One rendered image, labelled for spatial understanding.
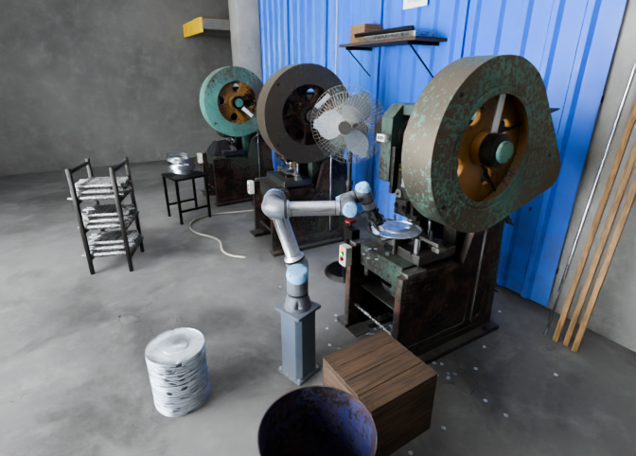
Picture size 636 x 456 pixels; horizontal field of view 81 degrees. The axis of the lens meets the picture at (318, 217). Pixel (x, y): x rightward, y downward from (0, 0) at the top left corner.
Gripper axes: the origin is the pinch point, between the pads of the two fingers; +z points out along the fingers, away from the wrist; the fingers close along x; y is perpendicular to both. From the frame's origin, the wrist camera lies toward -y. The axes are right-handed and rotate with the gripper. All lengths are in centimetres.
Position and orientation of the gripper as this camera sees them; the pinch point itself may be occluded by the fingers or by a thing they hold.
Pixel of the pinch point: (377, 233)
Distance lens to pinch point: 221.2
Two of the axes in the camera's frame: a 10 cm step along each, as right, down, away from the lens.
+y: 5.4, 3.0, -7.9
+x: 7.6, -5.7, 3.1
